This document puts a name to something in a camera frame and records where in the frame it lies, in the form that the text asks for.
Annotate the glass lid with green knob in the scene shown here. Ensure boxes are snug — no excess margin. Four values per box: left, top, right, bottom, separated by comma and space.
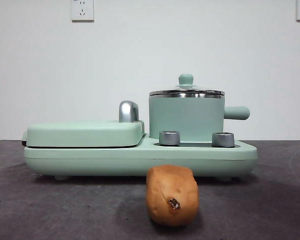
149, 73, 226, 96

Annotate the brown potato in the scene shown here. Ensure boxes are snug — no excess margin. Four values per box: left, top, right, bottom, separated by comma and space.
145, 164, 200, 228

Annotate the silver control knob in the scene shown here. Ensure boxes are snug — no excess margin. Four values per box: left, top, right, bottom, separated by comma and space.
211, 131, 235, 148
158, 130, 181, 146

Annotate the mint green breakfast machine base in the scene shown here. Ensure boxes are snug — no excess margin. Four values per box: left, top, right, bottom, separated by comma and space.
23, 133, 258, 182

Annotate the mint green griddle cover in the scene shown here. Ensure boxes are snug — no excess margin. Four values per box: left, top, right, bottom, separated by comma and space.
21, 119, 146, 149

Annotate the chrome griddle handle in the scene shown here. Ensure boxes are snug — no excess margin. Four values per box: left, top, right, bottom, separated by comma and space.
118, 100, 141, 123

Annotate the mint green pot with handle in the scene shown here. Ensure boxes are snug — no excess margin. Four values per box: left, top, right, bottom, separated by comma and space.
148, 93, 251, 144

